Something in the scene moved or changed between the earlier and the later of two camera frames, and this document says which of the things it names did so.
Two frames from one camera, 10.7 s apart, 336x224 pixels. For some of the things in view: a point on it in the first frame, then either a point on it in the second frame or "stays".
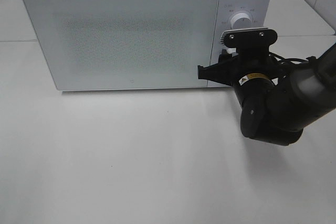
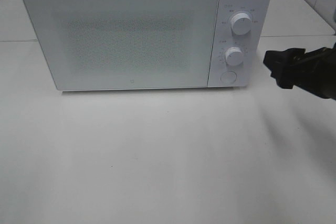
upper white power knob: (241, 21) stays
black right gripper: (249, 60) → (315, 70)
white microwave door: (126, 38) stays
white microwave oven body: (130, 30) stays
